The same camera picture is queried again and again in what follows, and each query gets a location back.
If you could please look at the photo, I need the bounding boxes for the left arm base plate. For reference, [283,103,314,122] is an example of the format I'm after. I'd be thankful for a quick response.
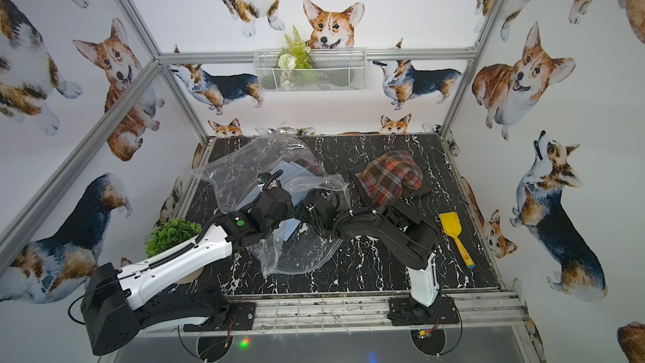
[182,302,257,333]

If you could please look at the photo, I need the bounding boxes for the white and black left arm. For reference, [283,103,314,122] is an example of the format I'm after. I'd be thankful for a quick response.
[80,170,295,356]

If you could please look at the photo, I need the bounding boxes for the light blue shirt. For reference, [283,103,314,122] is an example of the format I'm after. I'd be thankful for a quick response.
[270,161,314,188]

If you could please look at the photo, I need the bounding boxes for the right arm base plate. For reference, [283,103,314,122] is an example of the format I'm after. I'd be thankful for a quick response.
[387,294,460,327]

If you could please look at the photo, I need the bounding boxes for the dark striped shirt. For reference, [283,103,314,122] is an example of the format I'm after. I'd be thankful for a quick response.
[349,172,431,205]

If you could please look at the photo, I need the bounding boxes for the green potted plant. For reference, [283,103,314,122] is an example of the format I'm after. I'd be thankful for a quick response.
[144,219,203,257]

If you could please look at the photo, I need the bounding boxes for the white wire wall basket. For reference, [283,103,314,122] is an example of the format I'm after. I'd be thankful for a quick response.
[254,49,367,93]

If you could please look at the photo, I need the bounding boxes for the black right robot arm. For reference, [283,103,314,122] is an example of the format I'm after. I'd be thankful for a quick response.
[296,189,439,308]

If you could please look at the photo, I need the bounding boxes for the red plaid shirt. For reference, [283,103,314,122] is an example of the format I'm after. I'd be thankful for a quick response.
[355,151,424,206]

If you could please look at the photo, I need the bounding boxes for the clear plastic vacuum bag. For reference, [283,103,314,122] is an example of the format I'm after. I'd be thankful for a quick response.
[191,134,350,277]

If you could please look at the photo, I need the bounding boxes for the fern and white flower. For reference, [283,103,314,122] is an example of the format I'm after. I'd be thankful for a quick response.
[276,27,315,91]

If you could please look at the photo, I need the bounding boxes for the yellow plastic spatula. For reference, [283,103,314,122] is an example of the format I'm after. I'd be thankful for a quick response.
[439,212,475,269]

